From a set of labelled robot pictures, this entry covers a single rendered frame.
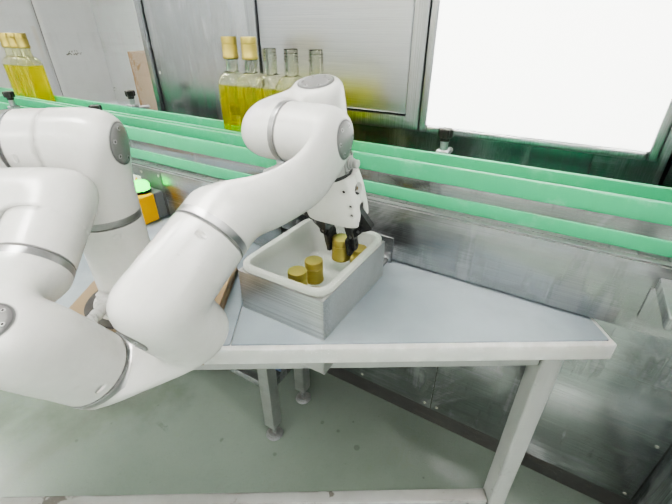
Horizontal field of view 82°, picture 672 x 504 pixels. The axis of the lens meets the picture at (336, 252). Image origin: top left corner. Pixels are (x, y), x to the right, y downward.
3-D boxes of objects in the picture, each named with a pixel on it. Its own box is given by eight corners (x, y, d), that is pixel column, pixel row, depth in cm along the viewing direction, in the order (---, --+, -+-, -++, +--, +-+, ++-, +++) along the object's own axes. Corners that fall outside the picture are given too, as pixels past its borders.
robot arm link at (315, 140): (200, 249, 47) (287, 134, 56) (285, 279, 41) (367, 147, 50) (158, 203, 40) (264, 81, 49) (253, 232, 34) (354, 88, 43)
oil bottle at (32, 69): (63, 120, 142) (32, 32, 128) (47, 123, 138) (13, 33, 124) (55, 118, 145) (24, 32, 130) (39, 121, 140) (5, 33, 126)
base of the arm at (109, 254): (143, 337, 58) (112, 249, 50) (65, 333, 59) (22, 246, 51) (186, 279, 72) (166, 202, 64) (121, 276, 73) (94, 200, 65)
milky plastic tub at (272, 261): (384, 272, 77) (387, 234, 73) (324, 340, 61) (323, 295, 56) (312, 250, 85) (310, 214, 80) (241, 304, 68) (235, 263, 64)
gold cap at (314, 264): (316, 287, 70) (316, 266, 68) (301, 281, 72) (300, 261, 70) (327, 277, 73) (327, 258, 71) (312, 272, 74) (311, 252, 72)
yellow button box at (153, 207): (169, 216, 101) (162, 190, 97) (143, 227, 95) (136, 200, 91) (151, 211, 104) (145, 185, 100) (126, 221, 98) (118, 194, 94)
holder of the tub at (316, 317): (393, 262, 81) (396, 229, 77) (323, 341, 61) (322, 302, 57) (325, 242, 89) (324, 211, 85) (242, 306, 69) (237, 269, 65)
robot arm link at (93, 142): (133, 231, 55) (97, 114, 47) (38, 233, 54) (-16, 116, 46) (156, 203, 63) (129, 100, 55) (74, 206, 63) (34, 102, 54)
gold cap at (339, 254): (345, 264, 70) (345, 243, 68) (328, 259, 72) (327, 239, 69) (353, 255, 73) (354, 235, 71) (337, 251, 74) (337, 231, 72)
